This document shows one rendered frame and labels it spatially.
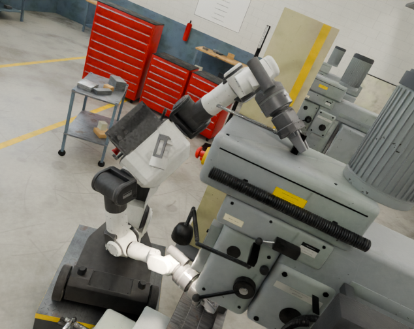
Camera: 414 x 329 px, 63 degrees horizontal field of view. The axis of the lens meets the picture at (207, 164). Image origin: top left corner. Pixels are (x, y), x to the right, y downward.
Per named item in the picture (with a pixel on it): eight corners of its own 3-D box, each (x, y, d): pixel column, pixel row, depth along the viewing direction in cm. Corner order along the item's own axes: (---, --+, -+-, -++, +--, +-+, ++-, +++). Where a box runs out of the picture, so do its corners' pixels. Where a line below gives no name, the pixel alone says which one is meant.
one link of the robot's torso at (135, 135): (98, 152, 159) (88, 143, 124) (151, 106, 165) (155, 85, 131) (142, 197, 162) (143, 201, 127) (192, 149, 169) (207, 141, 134)
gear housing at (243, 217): (213, 222, 99) (226, 195, 95) (230, 188, 121) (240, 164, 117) (318, 273, 96) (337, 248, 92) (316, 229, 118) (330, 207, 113)
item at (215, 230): (190, 268, 121) (211, 224, 112) (193, 261, 124) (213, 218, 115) (200, 273, 120) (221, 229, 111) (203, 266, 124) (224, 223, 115)
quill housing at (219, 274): (190, 295, 114) (225, 224, 100) (206, 258, 133) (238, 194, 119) (241, 321, 112) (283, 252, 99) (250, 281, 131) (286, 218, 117)
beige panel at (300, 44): (172, 251, 322) (276, 2, 223) (185, 229, 358) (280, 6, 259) (221, 276, 317) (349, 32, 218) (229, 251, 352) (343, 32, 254)
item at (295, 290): (243, 320, 109) (279, 264, 98) (254, 272, 131) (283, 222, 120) (298, 348, 107) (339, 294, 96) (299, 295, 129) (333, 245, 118)
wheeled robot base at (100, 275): (88, 230, 247) (97, 194, 233) (156, 247, 257) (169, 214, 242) (56, 301, 191) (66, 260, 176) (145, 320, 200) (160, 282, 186)
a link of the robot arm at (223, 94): (265, 85, 129) (222, 115, 141) (245, 57, 126) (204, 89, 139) (257, 94, 119) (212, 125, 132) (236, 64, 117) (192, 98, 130)
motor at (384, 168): (346, 188, 87) (422, 71, 74) (339, 162, 105) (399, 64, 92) (420, 222, 85) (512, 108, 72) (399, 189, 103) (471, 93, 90)
